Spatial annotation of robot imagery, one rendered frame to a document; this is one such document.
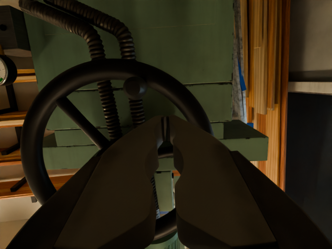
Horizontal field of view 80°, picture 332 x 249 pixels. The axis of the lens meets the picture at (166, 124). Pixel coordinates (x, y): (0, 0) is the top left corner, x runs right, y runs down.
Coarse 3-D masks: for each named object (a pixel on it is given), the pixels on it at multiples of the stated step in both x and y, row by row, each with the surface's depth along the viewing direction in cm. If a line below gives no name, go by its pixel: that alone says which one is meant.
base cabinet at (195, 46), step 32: (96, 0) 41; (128, 0) 41; (160, 0) 40; (192, 0) 40; (224, 0) 40; (32, 32) 43; (64, 32) 42; (160, 32) 42; (192, 32) 42; (224, 32) 42; (64, 64) 44; (160, 64) 43; (192, 64) 43; (224, 64) 43
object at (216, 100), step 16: (80, 96) 45; (96, 96) 45; (144, 96) 45; (160, 96) 45; (208, 96) 45; (224, 96) 45; (96, 112) 46; (128, 112) 46; (144, 112) 46; (160, 112) 46; (176, 112) 46; (208, 112) 46; (224, 112) 45; (48, 128) 47; (64, 128) 47; (80, 128) 47
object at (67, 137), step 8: (104, 128) 47; (128, 128) 47; (216, 128) 46; (56, 136) 48; (64, 136) 48; (72, 136) 48; (80, 136) 48; (216, 136) 47; (64, 144) 48; (72, 144) 48; (80, 144) 48; (88, 144) 48
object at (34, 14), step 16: (32, 0) 32; (48, 0) 32; (64, 0) 31; (48, 16) 32; (64, 16) 31; (80, 16) 31; (96, 16) 31; (80, 32) 31; (96, 32) 31; (112, 32) 31; (128, 32) 30; (96, 48) 31; (128, 48) 31; (112, 96) 33; (112, 112) 34; (112, 128) 34
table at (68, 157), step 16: (224, 128) 56; (240, 128) 55; (48, 144) 50; (224, 144) 47; (240, 144) 47; (256, 144) 47; (48, 160) 49; (64, 160) 49; (80, 160) 49; (160, 160) 38; (256, 160) 48
